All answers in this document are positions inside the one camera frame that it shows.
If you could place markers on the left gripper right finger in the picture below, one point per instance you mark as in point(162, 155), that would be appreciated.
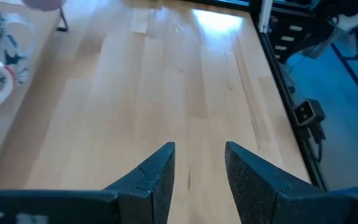
point(253, 186)

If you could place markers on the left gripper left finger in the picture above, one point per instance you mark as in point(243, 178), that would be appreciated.
point(148, 186)

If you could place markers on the silver frame bracket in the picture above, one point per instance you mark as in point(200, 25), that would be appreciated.
point(264, 18)

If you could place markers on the black table-level camera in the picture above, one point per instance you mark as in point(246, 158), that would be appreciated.
point(304, 112)

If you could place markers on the mauve faceted mug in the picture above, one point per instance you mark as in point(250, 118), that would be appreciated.
point(43, 3)

